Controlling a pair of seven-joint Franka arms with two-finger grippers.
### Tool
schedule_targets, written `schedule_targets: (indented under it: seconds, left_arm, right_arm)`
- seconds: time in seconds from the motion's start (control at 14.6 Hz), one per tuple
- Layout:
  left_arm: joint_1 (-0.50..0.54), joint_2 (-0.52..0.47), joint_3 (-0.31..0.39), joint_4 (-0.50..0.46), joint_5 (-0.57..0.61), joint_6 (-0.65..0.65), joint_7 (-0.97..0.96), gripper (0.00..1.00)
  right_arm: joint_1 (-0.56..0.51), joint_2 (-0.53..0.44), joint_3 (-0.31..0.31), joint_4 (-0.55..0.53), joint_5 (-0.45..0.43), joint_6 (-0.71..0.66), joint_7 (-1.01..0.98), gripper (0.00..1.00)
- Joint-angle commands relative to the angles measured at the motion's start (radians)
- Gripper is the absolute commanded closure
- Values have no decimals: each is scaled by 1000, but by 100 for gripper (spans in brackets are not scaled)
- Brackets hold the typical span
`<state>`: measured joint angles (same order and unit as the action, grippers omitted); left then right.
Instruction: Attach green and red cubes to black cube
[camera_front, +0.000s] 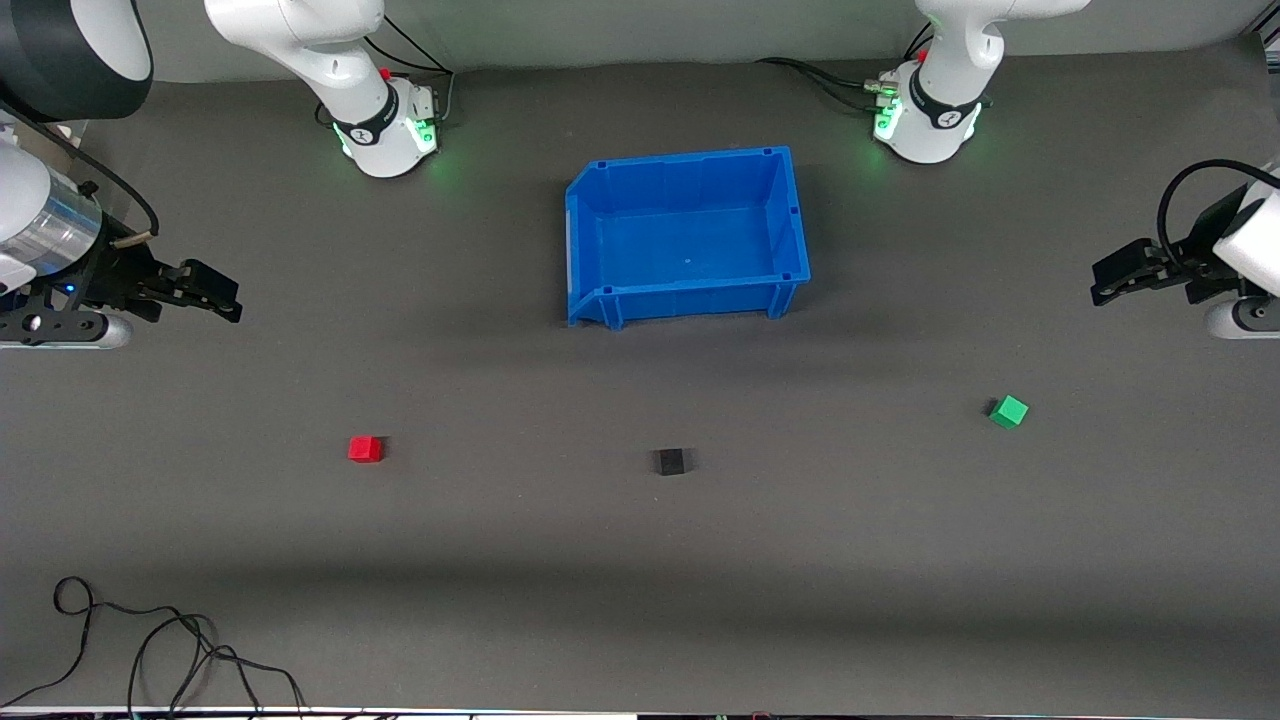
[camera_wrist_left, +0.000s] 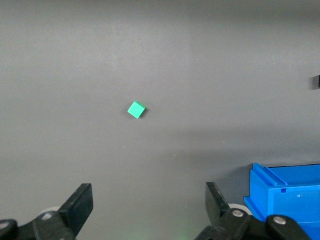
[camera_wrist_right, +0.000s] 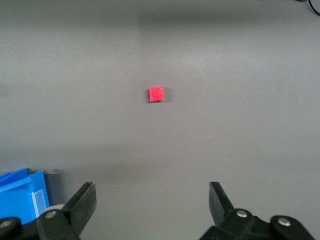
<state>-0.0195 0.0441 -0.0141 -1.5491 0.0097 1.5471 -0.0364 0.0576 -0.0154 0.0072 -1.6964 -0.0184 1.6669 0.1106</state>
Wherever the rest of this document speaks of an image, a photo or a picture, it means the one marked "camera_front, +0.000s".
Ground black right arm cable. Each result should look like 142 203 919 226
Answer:
0 98 161 238

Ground blue plastic storage bin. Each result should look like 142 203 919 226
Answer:
564 146 812 330

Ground loose black cable coil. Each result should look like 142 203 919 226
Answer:
0 576 309 719

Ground black left base cable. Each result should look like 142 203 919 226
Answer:
754 20 937 114

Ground black right base cable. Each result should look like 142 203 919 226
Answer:
314 14 457 129

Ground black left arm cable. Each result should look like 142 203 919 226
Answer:
1157 159 1280 266

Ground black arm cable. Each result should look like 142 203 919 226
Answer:
0 98 161 238
1157 159 1280 266

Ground black base cable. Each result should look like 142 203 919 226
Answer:
754 20 937 114
314 14 457 129

